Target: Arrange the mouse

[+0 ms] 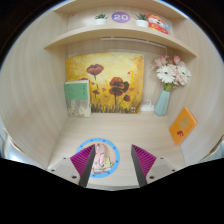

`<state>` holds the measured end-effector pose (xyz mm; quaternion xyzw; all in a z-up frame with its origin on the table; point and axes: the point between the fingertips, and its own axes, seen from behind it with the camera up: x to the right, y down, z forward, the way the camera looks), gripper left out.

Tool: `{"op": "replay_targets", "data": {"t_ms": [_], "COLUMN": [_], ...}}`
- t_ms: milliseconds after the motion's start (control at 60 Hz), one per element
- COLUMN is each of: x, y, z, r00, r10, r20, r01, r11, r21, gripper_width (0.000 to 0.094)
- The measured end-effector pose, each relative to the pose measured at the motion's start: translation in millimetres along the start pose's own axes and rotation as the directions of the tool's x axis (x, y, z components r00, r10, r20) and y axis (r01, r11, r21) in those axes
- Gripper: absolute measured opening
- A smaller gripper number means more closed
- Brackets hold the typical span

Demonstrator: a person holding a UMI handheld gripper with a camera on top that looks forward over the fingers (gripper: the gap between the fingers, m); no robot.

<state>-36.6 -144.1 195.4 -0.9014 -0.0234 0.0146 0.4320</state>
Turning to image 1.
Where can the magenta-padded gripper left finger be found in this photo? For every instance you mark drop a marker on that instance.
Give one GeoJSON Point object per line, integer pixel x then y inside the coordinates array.
{"type": "Point", "coordinates": [81, 160]}

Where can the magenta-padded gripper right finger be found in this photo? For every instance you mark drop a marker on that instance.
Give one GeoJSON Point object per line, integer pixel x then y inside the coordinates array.
{"type": "Point", "coordinates": [145, 160]}

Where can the pink computer mouse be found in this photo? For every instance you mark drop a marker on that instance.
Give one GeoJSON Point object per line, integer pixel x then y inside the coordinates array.
{"type": "Point", "coordinates": [100, 155]}

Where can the round blue-rimmed cartoon mouse pad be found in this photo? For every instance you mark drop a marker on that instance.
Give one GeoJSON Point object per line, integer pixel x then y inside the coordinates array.
{"type": "Point", "coordinates": [111, 150]}

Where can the orange book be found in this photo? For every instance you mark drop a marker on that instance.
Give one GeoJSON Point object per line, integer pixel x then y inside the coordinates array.
{"type": "Point", "coordinates": [183, 126]}

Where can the white power strip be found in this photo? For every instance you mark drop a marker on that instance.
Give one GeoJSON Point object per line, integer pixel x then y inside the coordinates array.
{"type": "Point", "coordinates": [147, 108]}

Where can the teal faceted vase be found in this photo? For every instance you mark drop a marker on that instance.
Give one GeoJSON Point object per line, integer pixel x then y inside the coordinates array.
{"type": "Point", "coordinates": [162, 104]}

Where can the green and beige book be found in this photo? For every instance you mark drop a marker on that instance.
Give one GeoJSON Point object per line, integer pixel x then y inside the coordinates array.
{"type": "Point", "coordinates": [77, 98]}

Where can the yellow poppy flower painting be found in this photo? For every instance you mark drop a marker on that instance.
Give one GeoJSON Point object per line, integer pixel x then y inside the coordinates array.
{"type": "Point", "coordinates": [110, 83]}

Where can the pink and white flower bouquet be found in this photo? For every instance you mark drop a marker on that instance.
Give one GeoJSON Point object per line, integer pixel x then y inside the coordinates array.
{"type": "Point", "coordinates": [171, 71]}

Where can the wooden shelf with decorations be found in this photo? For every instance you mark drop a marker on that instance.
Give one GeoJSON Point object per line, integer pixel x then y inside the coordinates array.
{"type": "Point", "coordinates": [116, 31]}

